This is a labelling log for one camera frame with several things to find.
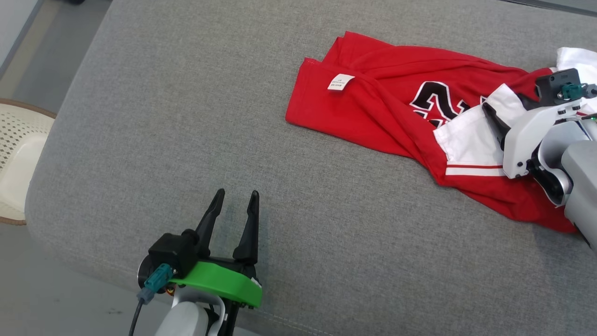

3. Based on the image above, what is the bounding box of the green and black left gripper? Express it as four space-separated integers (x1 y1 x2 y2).
169 189 263 309

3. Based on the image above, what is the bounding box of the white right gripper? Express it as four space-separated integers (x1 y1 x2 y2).
481 92 592 181

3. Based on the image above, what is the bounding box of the red white numbered jersey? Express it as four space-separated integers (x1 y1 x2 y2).
285 31 597 234

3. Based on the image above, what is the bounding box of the white woven laundry basket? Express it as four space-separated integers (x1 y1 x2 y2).
0 98 57 226

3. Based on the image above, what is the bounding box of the black right cable teal plug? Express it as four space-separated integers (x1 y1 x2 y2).
561 82 597 101

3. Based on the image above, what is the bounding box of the black cable teal plug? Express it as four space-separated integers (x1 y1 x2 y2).
129 263 174 336
561 82 597 101

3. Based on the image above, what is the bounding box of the black left cable teal plug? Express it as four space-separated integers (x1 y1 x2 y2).
129 263 174 336

